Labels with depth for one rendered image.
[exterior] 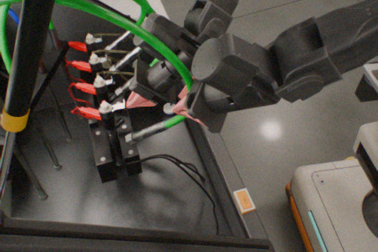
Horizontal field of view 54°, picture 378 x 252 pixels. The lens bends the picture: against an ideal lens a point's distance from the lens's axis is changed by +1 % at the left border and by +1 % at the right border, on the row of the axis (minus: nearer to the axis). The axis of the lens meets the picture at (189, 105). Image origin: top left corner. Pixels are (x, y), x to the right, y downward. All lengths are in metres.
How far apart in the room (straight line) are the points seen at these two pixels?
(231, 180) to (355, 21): 0.51
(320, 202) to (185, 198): 0.82
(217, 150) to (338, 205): 0.88
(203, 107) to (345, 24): 0.23
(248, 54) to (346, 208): 1.30
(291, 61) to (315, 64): 0.03
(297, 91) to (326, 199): 1.25
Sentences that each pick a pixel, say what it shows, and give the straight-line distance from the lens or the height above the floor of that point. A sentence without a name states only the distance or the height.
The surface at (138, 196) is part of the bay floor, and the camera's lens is 0.99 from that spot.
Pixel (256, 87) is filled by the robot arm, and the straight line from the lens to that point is 0.49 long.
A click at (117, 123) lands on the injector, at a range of 0.84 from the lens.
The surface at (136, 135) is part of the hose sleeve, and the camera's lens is 0.72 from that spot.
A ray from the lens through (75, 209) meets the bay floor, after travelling 1.00.
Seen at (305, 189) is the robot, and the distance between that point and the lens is 1.71.
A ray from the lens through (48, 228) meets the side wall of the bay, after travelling 0.49.
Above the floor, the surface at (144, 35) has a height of 1.37.
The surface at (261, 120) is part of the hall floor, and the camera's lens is 2.23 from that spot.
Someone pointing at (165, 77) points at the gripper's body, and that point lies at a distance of 0.71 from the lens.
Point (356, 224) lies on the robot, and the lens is 1.68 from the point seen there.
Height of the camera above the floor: 1.69
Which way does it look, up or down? 48 degrees down
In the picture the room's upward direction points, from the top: straight up
